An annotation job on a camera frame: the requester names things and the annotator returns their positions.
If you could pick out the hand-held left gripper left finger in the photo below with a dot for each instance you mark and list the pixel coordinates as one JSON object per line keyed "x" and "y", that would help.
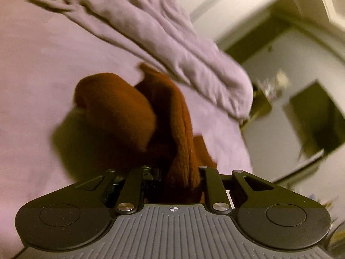
{"x": 134, "y": 179}

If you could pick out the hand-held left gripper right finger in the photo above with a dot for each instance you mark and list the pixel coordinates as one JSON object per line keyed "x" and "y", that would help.
{"x": 213, "y": 180}

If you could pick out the brown button cardigan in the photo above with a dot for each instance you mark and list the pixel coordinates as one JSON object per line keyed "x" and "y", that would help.
{"x": 126, "y": 108}

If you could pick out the yellow side table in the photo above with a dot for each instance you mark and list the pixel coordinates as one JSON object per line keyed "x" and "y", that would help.
{"x": 259, "y": 106}

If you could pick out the pale decorative ornaments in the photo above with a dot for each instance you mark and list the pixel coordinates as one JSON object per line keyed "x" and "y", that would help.
{"x": 272, "y": 85}

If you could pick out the dark framed panel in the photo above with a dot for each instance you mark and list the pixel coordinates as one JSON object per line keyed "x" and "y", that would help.
{"x": 318, "y": 118}

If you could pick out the lavender bed sheet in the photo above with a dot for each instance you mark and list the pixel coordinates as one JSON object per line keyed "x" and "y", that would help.
{"x": 40, "y": 72}

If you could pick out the crumpled lavender duvet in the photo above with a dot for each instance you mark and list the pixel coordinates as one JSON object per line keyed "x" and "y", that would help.
{"x": 161, "y": 35}

